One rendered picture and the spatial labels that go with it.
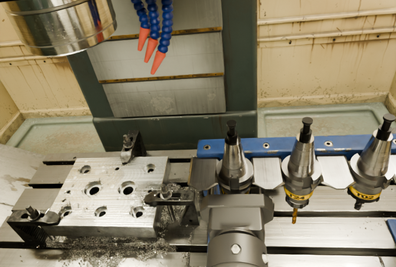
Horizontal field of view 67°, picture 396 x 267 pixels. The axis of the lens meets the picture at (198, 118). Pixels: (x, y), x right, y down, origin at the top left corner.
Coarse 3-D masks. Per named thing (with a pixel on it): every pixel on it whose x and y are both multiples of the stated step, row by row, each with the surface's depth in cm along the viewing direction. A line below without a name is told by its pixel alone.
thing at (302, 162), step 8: (296, 136) 46; (312, 136) 46; (296, 144) 46; (304, 144) 45; (312, 144) 45; (296, 152) 47; (304, 152) 46; (312, 152) 46; (296, 160) 47; (304, 160) 47; (312, 160) 47; (288, 168) 50; (296, 168) 48; (304, 168) 47; (312, 168) 48; (296, 176) 49; (304, 176) 48
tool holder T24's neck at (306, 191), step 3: (285, 186) 53; (288, 189) 52; (291, 189) 51; (303, 189) 50; (306, 189) 50; (309, 189) 50; (291, 192) 52; (294, 192) 51; (297, 192) 51; (300, 192) 50; (303, 192) 50; (306, 192) 51; (309, 192) 51; (300, 195) 51; (303, 195) 51
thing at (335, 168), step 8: (320, 160) 52; (328, 160) 52; (336, 160) 52; (344, 160) 51; (328, 168) 50; (336, 168) 50; (344, 168) 50; (328, 176) 49; (336, 176) 49; (344, 176) 49; (352, 176) 49; (328, 184) 48; (336, 184) 48; (344, 184) 48; (352, 184) 48
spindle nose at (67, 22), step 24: (24, 0) 41; (48, 0) 41; (72, 0) 43; (96, 0) 46; (24, 24) 44; (48, 24) 43; (72, 24) 44; (96, 24) 47; (48, 48) 46; (72, 48) 46
